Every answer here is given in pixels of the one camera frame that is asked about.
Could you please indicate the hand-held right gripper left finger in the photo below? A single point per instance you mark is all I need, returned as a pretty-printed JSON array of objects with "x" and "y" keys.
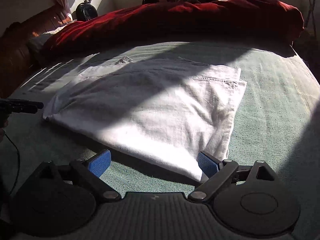
[{"x": 100, "y": 162}]

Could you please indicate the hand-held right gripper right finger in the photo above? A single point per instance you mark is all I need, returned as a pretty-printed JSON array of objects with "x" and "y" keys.
[{"x": 207, "y": 165}]

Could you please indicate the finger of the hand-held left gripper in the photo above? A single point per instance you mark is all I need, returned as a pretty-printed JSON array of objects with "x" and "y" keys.
[{"x": 28, "y": 107}]

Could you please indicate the white printed t-shirt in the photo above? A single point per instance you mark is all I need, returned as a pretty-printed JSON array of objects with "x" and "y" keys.
[{"x": 150, "y": 110}]

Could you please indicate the wooden headboard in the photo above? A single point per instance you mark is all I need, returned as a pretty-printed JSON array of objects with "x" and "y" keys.
[{"x": 15, "y": 50}]

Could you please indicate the grey pillow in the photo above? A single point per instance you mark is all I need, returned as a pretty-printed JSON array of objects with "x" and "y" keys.
[{"x": 42, "y": 40}]

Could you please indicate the black bag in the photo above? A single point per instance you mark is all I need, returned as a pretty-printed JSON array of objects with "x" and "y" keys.
[{"x": 86, "y": 12}]

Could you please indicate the red quilt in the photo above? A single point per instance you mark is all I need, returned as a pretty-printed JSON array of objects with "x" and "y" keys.
[{"x": 175, "y": 22}]

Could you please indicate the metal folding rack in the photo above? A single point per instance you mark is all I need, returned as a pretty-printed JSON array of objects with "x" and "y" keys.
[{"x": 311, "y": 7}]

